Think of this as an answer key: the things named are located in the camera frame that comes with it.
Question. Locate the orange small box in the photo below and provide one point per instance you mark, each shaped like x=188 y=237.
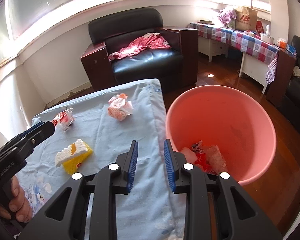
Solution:
x=282 y=43

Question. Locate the pink plastic trash bucket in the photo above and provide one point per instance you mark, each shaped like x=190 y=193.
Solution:
x=232 y=120

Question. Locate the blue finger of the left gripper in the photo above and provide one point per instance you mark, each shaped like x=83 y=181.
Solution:
x=34 y=139
x=33 y=128

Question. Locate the white foam net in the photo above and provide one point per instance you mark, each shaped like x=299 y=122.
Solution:
x=215 y=159

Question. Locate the white plastic bag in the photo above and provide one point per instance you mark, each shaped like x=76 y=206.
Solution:
x=189 y=155

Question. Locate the red small gift bag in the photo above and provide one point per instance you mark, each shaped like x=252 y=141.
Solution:
x=259 y=28

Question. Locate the brown paper shopping bag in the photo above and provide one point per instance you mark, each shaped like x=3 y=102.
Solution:
x=246 y=18

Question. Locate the checkered red blue tablecloth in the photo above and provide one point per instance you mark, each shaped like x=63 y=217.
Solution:
x=262 y=51

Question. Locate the red plastic bag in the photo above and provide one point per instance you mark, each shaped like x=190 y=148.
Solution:
x=203 y=164

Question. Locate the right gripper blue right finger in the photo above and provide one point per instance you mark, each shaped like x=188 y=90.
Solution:
x=170 y=164

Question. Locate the person's left hand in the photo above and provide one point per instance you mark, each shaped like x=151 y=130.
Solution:
x=19 y=204

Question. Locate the orange white wrapper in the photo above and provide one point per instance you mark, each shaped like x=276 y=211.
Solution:
x=120 y=107

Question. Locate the red patterned cloth on armchair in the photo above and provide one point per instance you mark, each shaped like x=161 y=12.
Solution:
x=147 y=41

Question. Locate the yellow foam fruit net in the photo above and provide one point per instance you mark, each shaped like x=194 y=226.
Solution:
x=73 y=164

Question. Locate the white styrofoam piece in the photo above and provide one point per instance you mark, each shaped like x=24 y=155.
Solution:
x=79 y=147

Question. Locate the maroon white wrapper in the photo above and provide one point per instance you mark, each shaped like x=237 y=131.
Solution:
x=197 y=147

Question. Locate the light blue floral tablecloth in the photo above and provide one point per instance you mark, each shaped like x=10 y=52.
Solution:
x=151 y=210

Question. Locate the white tissue container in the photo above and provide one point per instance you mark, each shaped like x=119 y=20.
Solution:
x=266 y=37

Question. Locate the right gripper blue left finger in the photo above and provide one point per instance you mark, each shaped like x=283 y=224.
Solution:
x=132 y=159

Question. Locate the clear red snack wrapper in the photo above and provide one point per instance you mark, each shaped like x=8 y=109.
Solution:
x=64 y=119

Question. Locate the pink checkered cloth bundle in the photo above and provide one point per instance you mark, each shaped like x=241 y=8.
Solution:
x=227 y=17

